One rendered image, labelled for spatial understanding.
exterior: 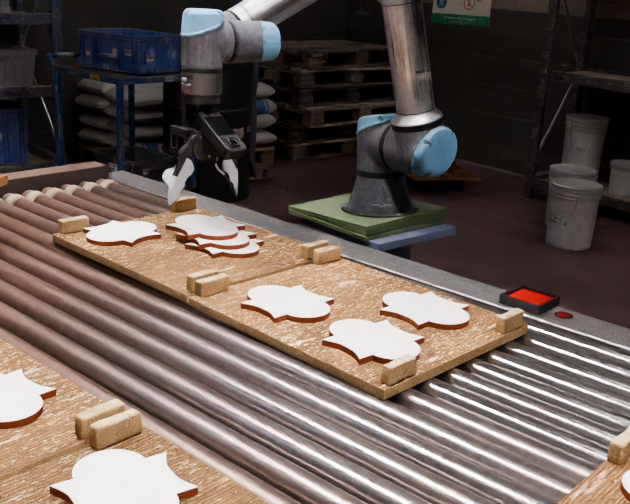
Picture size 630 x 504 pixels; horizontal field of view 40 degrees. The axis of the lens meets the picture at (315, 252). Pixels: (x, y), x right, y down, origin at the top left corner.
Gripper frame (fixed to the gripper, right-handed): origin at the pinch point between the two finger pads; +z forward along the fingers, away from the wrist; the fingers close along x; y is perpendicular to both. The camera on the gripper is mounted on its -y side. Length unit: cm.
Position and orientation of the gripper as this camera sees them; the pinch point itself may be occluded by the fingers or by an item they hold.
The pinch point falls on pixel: (205, 202)
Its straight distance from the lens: 164.7
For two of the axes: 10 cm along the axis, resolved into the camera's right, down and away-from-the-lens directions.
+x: -7.5, 1.6, -6.4
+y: -6.5, -2.7, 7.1
